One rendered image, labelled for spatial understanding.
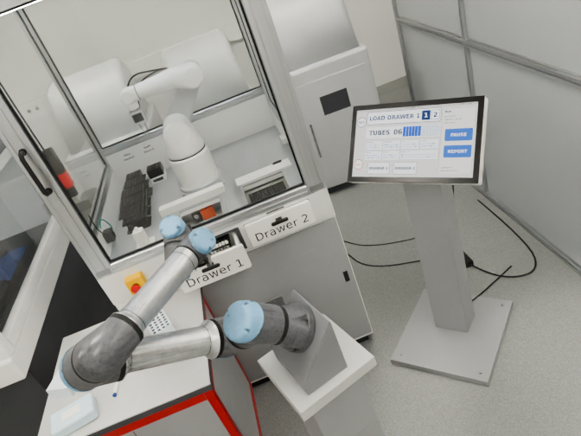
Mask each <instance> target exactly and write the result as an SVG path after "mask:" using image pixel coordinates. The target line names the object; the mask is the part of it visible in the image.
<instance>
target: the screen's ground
mask: <svg viewBox="0 0 581 436"><path fill-rule="evenodd" d="M432 107H442V115H441V121H434V122H418V123H403V124H388V125H367V128H356V131H355V142H354V159H364V156H365V144H366V141H371V140H394V139H418V138H439V149H438V160H384V161H363V170H353V174H352V176H388V177H473V167H474V155H475V144H476V121H477V110H478V101H477V102H465V103H454V104H442V105H431V106H409V107H398V108H387V109H374V110H363V111H357V118H359V117H367V113H368V112H384V111H397V110H409V109H420V108H432ZM435 124H441V126H440V136H429V137H408V138H393V127H394V126H403V125H435ZM456 128H473V139H472V140H466V141H444V134H445V129H456ZM462 144H472V152H471V157H443V155H444V145H462ZM367 162H390V169H389V175H388V174H367ZM393 162H418V164H417V175H393Z"/></svg>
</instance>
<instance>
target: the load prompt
mask: <svg viewBox="0 0 581 436"><path fill-rule="evenodd" d="M441 115H442V107H432V108H420V109H409V110H397V111H384V112H368V113H367V125H388V124H403V123H418V122H434V121H441Z"/></svg>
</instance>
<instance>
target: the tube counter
mask: <svg viewBox="0 0 581 436"><path fill-rule="evenodd" d="M440 126H441V124H435V125H403V126H394V127H393V138H408V137H429V136H440Z"/></svg>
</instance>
